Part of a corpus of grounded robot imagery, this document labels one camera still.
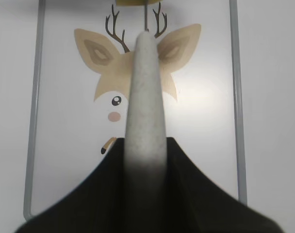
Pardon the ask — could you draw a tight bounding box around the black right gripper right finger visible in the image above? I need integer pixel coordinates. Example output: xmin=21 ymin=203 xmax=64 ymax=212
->
xmin=166 ymin=137 xmax=283 ymax=233

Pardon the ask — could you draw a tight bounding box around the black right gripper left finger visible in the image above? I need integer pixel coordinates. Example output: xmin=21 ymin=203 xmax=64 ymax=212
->
xmin=17 ymin=138 xmax=124 ymax=233

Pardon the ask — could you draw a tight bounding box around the yellow banana stem piece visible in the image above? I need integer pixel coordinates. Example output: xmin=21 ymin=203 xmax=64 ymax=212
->
xmin=115 ymin=0 xmax=161 ymax=6

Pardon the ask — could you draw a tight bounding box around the white deer cutting board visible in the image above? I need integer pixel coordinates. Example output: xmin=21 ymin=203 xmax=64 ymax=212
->
xmin=23 ymin=0 xmax=247 ymax=220

